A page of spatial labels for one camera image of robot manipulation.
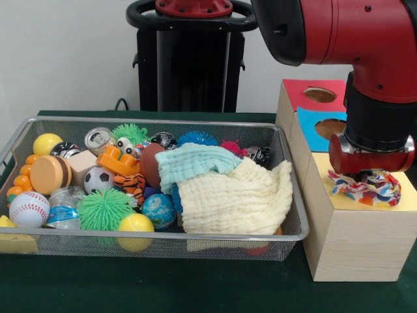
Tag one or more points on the small soccer ball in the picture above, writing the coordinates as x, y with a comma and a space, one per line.
99, 179

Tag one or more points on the cream waffle cloth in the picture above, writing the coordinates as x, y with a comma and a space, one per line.
234, 202

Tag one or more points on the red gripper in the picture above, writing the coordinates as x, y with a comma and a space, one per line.
371, 161

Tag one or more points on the silver mesh bin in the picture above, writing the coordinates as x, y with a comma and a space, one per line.
81, 247

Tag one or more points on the dark green table cloth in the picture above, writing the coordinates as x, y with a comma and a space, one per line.
163, 287

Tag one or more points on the plain wooden cube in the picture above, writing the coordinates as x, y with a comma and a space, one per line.
81, 163

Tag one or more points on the brown toy football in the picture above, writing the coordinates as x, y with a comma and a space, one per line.
150, 164

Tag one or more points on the yellow ball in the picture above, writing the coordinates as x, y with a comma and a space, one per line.
135, 223

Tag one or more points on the wooden box with three holes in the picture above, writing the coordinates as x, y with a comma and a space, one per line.
358, 244

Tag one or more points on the colourful patterned cloth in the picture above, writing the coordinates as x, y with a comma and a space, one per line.
374, 192

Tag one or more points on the green spiky rubber ball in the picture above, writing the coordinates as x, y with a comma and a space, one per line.
104, 208

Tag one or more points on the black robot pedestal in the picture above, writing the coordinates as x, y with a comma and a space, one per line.
192, 71

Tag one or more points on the white baseball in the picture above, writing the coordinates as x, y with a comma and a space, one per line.
29, 208

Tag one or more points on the round wooden burger toy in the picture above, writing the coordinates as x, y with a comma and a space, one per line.
49, 174

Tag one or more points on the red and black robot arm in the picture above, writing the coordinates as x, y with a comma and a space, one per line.
358, 32

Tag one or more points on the light blue waffle cloth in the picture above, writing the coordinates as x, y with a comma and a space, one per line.
192, 159

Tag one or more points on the blue globe ball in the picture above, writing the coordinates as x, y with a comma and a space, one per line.
158, 210

